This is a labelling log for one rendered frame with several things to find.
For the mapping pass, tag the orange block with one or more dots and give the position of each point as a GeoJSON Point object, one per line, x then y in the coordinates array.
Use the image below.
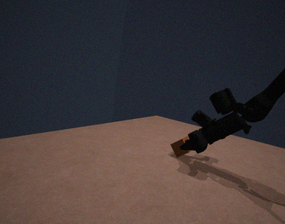
{"type": "Point", "coordinates": [176, 147]}

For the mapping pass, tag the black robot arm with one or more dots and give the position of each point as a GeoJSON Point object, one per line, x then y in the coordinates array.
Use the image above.
{"type": "Point", "coordinates": [254, 110]}

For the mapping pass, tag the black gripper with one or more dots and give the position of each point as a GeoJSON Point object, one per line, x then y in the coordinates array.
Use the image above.
{"type": "Point", "coordinates": [199, 139]}

